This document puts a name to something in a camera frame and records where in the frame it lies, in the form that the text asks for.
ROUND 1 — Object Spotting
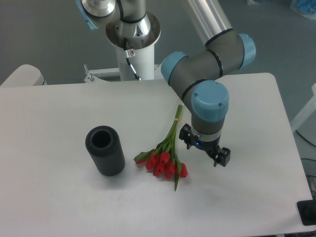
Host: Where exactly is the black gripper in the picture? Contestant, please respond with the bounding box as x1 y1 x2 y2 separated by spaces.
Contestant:
179 123 231 167

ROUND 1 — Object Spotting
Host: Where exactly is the red tulip bouquet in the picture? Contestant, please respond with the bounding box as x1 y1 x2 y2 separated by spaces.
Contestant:
134 105 188 190

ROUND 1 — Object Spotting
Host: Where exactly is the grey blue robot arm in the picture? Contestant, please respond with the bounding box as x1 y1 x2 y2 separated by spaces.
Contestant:
76 0 256 166

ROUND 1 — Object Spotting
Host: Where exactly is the black ribbed cylindrical vase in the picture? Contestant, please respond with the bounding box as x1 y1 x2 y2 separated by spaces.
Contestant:
85 125 125 176

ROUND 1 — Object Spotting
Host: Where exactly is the black box at table edge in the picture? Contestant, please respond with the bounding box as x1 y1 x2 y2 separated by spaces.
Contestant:
297 200 316 226

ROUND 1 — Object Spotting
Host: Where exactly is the blue plastic bag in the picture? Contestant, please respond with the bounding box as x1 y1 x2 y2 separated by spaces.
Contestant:
290 0 316 20

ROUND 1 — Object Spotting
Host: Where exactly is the white rounded side table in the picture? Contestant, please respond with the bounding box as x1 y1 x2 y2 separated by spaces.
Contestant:
1 64 47 87

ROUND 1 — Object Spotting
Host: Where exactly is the white frame on right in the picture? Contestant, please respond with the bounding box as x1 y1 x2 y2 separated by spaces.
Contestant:
290 84 316 133

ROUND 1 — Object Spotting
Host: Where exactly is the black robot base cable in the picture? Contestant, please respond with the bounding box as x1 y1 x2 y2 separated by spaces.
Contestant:
122 37 143 81

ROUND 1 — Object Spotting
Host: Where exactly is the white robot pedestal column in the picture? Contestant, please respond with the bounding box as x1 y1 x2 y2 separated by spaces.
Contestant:
106 12 161 81

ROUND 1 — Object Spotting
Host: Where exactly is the white metal base bracket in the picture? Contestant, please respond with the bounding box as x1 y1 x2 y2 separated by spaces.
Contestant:
83 64 163 83

